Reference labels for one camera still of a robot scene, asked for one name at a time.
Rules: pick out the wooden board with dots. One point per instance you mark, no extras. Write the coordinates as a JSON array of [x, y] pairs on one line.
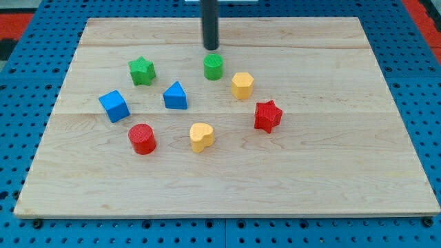
[[340, 150]]

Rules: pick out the yellow heart block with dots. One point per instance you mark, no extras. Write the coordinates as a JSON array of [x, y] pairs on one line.
[[201, 136]]

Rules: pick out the yellow hexagon block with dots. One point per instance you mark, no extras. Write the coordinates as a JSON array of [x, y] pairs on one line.
[[242, 85]]

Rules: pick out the red star block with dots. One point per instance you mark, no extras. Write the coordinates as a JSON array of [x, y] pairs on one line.
[[267, 115]]

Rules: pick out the blue triangle block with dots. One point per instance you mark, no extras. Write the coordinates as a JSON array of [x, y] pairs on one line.
[[175, 97]]

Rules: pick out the green cylinder block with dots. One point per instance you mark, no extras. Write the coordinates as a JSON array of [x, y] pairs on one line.
[[213, 67]]

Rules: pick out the red cylinder block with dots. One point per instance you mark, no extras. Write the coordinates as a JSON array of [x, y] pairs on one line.
[[142, 139]]

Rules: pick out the green star block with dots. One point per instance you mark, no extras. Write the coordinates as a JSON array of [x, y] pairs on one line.
[[142, 71]]

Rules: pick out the blue cube block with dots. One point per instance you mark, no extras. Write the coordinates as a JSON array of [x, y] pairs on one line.
[[115, 106]]

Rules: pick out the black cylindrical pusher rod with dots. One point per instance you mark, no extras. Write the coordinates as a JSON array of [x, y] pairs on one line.
[[209, 21]]

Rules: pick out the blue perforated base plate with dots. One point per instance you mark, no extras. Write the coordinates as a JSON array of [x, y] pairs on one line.
[[33, 75]]

